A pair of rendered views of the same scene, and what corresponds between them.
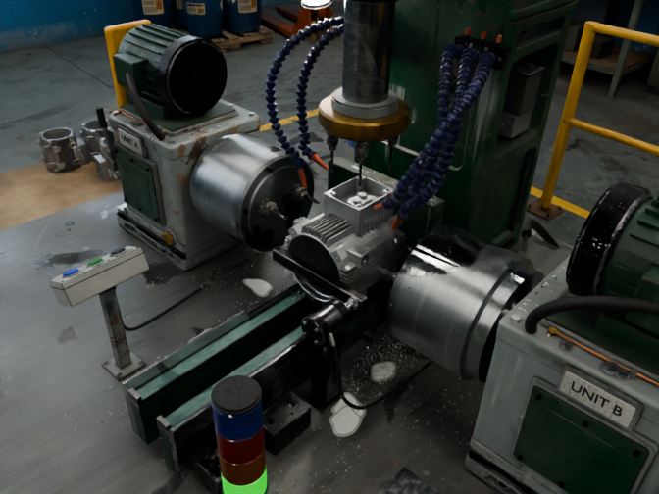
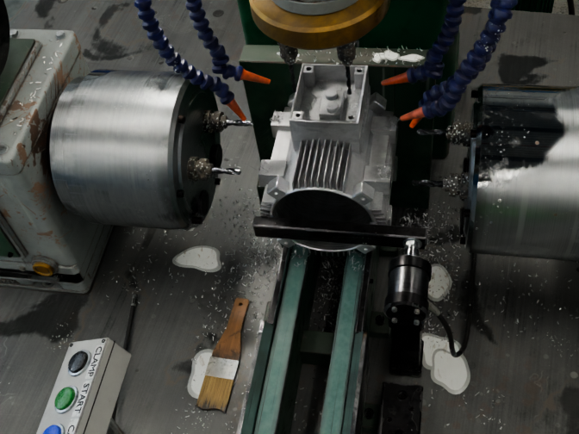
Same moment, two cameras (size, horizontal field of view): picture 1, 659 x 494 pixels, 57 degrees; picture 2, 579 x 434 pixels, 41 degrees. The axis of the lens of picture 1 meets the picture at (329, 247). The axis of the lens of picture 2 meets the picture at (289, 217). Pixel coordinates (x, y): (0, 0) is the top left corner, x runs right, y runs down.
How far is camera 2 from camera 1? 57 cm
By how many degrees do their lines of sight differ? 25
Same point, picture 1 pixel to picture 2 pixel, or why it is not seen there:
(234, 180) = (142, 160)
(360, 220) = (359, 133)
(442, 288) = (546, 183)
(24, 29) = not seen: outside the picture
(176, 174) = (29, 189)
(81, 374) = not seen: outside the picture
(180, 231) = (62, 252)
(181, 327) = (160, 375)
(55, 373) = not seen: outside the picture
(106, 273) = (97, 405)
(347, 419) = (450, 366)
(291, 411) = (407, 406)
